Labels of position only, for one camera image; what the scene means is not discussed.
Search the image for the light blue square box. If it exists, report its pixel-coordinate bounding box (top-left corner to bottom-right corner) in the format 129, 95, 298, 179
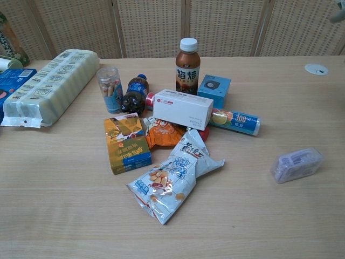
197, 74, 232, 110

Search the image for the orange snack packet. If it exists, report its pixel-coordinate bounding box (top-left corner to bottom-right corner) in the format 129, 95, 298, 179
142, 117, 187, 150

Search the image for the yellow and blue box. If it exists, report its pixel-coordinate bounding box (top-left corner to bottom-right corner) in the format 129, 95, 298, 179
103, 112, 153, 176

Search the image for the clear jar of biscuit sticks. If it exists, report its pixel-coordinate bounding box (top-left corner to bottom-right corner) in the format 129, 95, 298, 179
96, 67, 125, 114

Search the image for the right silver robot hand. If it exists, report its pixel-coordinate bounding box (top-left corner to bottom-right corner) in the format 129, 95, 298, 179
329, 0, 345, 24

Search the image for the white rectangular carton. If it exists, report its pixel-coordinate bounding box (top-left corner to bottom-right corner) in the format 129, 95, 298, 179
151, 88, 215, 132

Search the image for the white table cable grommet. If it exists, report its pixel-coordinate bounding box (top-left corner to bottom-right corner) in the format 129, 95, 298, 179
304, 63, 330, 77

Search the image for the small Pepsi cola bottle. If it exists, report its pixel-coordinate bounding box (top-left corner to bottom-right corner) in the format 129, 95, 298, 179
121, 73, 150, 114

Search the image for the clear plastic purple case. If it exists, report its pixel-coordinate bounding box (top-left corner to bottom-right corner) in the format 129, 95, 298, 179
270, 146, 325, 185

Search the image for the woven folding screen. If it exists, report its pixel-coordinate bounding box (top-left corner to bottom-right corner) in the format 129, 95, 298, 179
0, 0, 345, 62

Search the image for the blue roll of bags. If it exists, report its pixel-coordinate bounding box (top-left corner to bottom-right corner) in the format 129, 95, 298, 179
208, 107, 263, 137

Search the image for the brown tea bottle white cap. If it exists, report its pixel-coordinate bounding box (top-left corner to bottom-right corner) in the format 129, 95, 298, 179
175, 37, 203, 96

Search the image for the long pale yellow pack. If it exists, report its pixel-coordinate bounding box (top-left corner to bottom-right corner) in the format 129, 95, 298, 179
0, 49, 101, 129

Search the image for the blue Oreo box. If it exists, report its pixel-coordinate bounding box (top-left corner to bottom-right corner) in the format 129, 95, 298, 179
0, 68, 38, 120

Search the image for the white peanut snack bag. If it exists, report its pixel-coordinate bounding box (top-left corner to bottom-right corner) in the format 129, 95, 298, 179
126, 128, 226, 226

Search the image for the green tea bottle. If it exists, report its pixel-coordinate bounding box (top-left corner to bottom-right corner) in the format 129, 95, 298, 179
0, 11, 30, 67

